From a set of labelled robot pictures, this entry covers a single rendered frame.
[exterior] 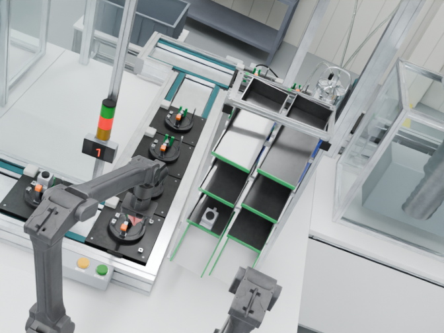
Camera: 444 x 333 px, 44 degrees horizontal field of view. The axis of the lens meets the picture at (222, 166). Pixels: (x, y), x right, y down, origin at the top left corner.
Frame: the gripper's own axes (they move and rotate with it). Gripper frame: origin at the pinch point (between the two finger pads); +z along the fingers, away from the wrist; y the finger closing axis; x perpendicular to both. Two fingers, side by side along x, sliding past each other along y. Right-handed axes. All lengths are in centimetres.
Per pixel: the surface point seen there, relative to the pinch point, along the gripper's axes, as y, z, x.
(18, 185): 49, 27, -20
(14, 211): 44, 27, -8
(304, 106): -39, -40, -37
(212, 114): -9, 31, -110
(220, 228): -27.5, 3.9, -13.7
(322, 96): -53, -11, -94
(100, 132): 24.3, -4.8, -29.3
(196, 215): -18.1, 3.7, -15.8
